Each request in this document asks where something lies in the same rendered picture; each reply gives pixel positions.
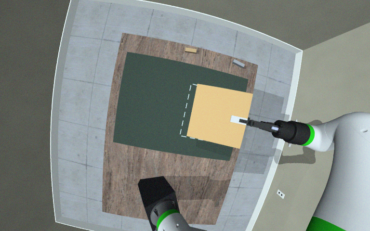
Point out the tan flat bar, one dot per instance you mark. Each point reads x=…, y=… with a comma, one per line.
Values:
x=190, y=50

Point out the dark green mat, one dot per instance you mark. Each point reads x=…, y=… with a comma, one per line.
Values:
x=152, y=103

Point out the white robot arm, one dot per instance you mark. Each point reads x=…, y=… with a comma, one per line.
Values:
x=345, y=203

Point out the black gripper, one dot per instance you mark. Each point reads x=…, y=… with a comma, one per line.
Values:
x=279, y=129

